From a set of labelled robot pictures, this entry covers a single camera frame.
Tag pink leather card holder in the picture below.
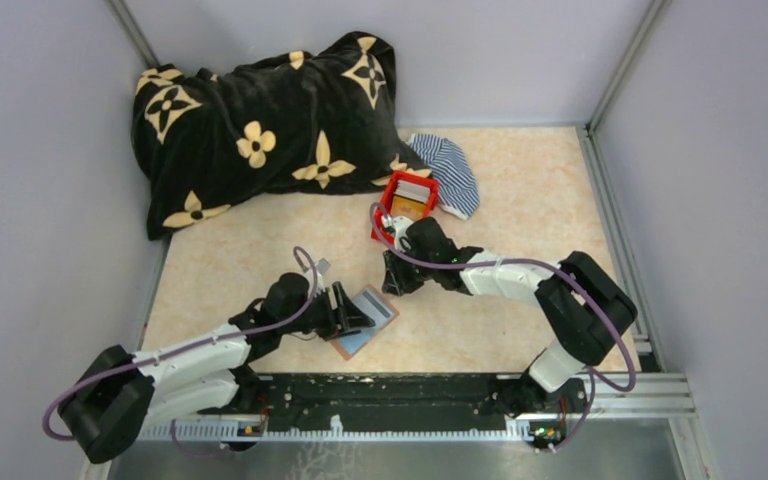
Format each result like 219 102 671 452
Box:
331 285 399 361

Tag red plastic bin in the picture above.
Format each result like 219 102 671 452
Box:
370 171 439 242

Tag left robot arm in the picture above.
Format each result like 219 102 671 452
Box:
49 273 375 464

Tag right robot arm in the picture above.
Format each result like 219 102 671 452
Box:
372 213 638 413

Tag grey cards in bin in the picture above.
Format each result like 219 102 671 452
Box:
394 180 432 204

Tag blue striped cloth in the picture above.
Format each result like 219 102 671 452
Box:
407 133 481 221

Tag black floral blanket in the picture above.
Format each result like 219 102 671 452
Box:
131 31 432 240

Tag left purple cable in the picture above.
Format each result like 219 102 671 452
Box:
42 246 320 458

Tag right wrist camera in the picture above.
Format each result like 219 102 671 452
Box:
381 214 414 245

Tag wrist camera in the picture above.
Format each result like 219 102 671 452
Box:
315 258 331 277
381 214 414 245

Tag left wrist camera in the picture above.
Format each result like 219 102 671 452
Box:
315 258 331 277

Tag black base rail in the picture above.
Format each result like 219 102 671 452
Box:
213 373 589 433

